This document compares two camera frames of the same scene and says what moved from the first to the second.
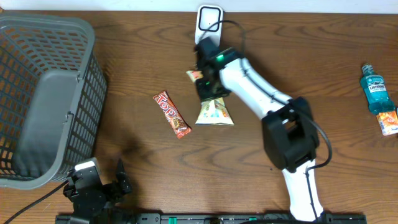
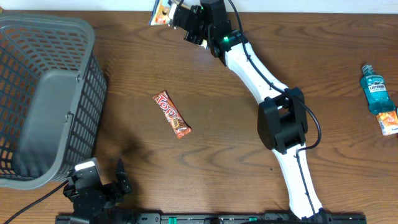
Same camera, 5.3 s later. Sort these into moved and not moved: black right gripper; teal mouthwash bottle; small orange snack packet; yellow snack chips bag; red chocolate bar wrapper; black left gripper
Moved: yellow snack chips bag; black right gripper
Not moved: teal mouthwash bottle; small orange snack packet; black left gripper; red chocolate bar wrapper
